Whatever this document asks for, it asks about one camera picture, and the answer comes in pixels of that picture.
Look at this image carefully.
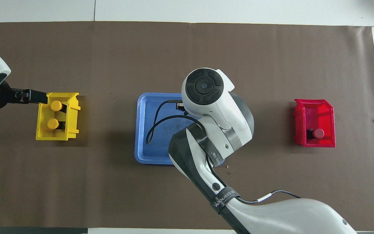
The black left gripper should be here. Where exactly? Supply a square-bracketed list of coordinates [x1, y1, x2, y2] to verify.
[0, 82, 48, 109]

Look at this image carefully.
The red plastic bin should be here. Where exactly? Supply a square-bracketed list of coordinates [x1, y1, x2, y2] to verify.
[293, 99, 336, 148]

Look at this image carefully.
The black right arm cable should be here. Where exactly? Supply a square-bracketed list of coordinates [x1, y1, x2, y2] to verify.
[146, 100, 301, 204]

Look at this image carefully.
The brown table mat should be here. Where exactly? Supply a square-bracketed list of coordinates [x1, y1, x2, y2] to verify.
[0, 21, 374, 229]

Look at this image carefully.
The yellow plastic bin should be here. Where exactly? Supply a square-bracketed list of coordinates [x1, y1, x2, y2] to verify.
[36, 92, 81, 141]

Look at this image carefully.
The yellow push button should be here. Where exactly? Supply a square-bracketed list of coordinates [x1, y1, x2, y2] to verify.
[47, 118, 66, 130]
[50, 100, 67, 113]

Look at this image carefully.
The red push button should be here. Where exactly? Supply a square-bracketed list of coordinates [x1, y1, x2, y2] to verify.
[306, 128, 325, 140]

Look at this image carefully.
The blue plastic tray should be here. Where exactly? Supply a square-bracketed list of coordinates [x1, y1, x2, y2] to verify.
[134, 93, 226, 165]

